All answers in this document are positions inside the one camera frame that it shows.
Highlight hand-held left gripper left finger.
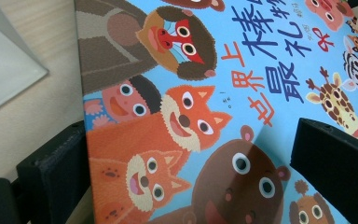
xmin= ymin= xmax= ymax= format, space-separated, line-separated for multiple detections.
xmin=16 ymin=120 xmax=91 ymax=224

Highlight light blue animal picture book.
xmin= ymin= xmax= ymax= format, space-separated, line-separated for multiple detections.
xmin=74 ymin=0 xmax=358 ymax=224

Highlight white expandable book rack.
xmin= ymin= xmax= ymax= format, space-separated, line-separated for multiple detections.
xmin=0 ymin=0 xmax=49 ymax=119

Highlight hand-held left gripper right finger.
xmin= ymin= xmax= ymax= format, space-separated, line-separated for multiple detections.
xmin=289 ymin=117 xmax=358 ymax=224

